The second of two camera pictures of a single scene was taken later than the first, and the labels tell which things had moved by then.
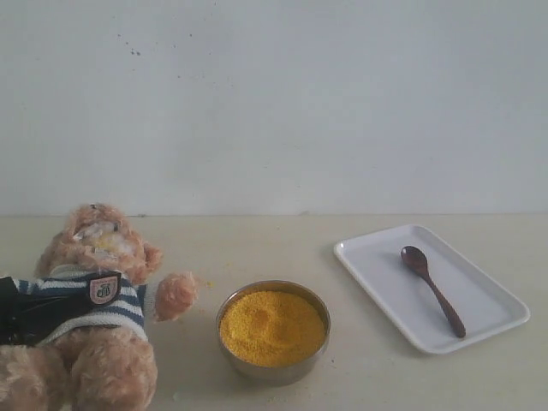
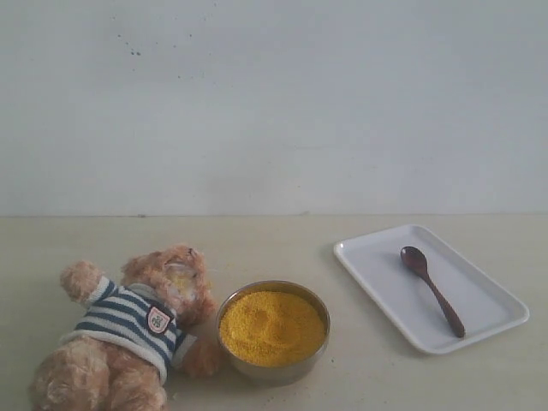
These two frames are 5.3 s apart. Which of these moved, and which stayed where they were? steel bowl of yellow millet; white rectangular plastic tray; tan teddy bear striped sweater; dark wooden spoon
Moved: tan teddy bear striped sweater
Stayed: steel bowl of yellow millet; white rectangular plastic tray; dark wooden spoon
